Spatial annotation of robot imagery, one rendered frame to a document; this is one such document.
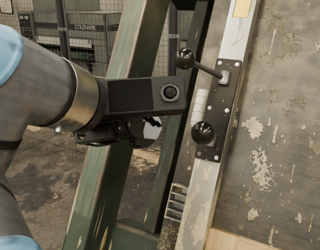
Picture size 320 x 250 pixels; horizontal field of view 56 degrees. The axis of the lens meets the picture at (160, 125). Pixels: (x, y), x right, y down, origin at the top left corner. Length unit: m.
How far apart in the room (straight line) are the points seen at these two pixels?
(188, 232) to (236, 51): 0.36
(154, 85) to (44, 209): 2.49
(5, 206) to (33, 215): 2.56
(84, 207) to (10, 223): 0.50
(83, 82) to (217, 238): 0.41
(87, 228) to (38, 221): 2.01
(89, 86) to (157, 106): 0.09
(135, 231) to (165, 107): 0.43
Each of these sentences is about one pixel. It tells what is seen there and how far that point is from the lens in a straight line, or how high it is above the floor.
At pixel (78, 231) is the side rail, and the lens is 0.71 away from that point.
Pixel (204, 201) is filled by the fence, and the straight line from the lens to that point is 0.58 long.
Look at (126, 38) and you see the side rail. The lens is 0.71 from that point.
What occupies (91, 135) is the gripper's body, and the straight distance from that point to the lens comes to 0.42.
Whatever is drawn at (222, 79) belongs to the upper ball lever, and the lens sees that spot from 0.58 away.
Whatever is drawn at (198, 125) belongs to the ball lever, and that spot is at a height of 1.46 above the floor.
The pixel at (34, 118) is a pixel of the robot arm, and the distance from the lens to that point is 0.29.
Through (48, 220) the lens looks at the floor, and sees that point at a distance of 2.68.
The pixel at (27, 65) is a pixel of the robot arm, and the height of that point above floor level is 1.59.
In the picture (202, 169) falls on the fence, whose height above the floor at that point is 1.34.
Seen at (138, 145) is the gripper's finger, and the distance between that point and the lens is 0.43.
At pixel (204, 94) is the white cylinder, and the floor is 1.46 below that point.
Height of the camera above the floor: 1.64
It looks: 23 degrees down
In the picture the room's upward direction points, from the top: straight up
